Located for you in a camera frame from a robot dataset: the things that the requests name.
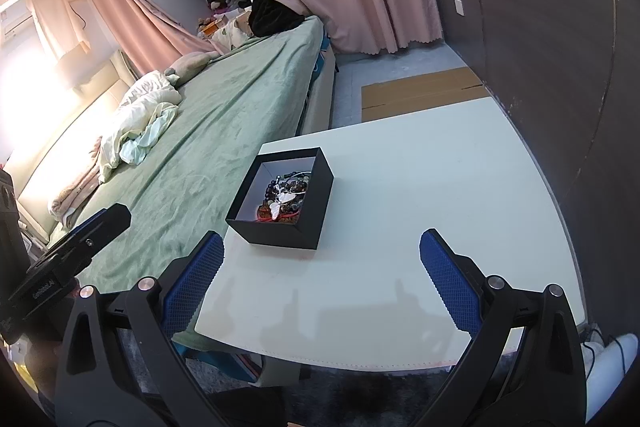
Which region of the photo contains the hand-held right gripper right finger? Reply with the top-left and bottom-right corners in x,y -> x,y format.
419,228 -> 587,427

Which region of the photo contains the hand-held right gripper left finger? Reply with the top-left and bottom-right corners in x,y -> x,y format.
52,231 -> 225,427

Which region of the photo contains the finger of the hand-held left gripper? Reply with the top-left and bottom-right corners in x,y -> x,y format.
30,203 -> 132,270

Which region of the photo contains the black jewelry box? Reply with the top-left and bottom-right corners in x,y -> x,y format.
225,147 -> 335,251

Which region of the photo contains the red string bracelet gold charm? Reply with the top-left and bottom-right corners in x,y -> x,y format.
257,207 -> 301,224

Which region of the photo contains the pink folded blanket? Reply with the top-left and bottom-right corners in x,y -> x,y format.
47,156 -> 107,224

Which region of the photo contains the beige padded headboard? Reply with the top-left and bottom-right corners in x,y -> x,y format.
2,49 -> 134,247

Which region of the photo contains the cream crumpled quilt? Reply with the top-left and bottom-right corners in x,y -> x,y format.
95,69 -> 182,184

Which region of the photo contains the bed with green sheet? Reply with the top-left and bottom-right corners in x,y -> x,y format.
47,14 -> 327,348

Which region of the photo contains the grey pillow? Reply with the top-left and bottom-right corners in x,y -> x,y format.
164,52 -> 214,78

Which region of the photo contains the white rounded object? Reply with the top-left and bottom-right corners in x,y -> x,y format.
581,332 -> 640,424

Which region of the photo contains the flat brown cardboard sheet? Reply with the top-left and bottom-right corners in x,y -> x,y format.
361,67 -> 502,124

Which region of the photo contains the hanging beige cloth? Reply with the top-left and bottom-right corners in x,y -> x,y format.
25,0 -> 92,61

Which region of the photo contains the pink window curtain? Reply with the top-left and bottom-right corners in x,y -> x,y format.
75,0 -> 227,76

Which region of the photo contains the white air conditioner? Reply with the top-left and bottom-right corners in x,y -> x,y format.
0,4 -> 36,41

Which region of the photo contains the beige bed base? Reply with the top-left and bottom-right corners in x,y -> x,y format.
299,46 -> 339,138

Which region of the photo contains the clutter of toys and boxes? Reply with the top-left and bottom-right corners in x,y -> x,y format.
196,8 -> 252,51

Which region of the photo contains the black cloth bundle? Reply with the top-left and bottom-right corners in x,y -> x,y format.
248,0 -> 307,39

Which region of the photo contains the black cable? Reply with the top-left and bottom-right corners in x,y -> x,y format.
582,327 -> 633,383

